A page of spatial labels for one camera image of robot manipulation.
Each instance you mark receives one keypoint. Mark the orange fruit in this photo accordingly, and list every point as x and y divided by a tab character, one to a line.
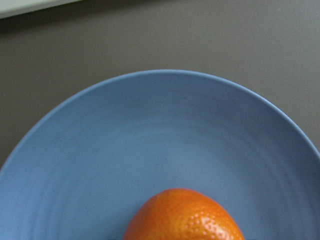
182	214

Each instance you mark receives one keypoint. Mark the blue plate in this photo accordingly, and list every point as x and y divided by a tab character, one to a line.
83	171

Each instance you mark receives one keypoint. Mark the cream rabbit tray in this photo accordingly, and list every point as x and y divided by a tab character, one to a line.
9	8

